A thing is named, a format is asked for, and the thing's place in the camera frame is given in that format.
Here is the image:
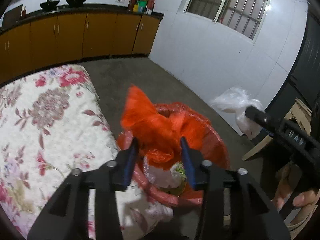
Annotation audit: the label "red trash basket with liner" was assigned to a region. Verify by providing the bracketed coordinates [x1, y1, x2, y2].
[117, 102, 231, 208]

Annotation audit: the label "red bag with containers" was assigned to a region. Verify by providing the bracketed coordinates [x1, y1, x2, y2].
[128, 0, 155, 15]

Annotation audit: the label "wooden furniture piece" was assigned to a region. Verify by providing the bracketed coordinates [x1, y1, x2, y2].
[245, 106, 319, 220]

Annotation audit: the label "black wok left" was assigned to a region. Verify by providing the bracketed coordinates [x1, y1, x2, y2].
[40, 0, 60, 12]

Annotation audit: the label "clear plastic bag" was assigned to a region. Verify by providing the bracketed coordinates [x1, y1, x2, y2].
[209, 87, 264, 140]

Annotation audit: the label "small red bottle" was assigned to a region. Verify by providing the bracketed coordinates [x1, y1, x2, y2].
[20, 6, 27, 20]

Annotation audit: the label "floral white tablecloth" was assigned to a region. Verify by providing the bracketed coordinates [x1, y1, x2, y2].
[0, 64, 175, 239]

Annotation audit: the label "dark cutting board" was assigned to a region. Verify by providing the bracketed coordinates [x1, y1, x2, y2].
[1, 4, 23, 29]

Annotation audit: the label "barred window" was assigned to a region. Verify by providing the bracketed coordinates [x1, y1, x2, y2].
[185, 0, 269, 39]

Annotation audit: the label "orange lower kitchen cabinets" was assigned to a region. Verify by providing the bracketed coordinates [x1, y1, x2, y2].
[1, 5, 164, 83]

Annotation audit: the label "orange plastic bag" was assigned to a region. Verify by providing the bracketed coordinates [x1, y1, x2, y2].
[120, 85, 211, 170]

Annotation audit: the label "person's right hand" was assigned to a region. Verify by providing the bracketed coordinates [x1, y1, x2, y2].
[271, 174, 319, 226]

